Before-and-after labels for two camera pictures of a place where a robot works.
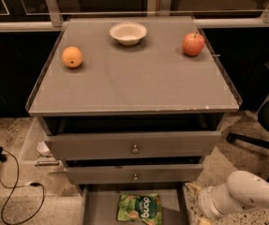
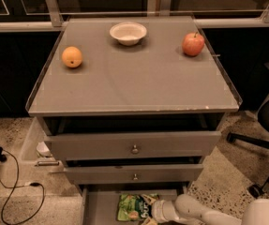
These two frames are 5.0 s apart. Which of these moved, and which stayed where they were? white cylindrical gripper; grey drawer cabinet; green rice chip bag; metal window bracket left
Moved: white cylindrical gripper
Stayed: green rice chip bag; metal window bracket left; grey drawer cabinet
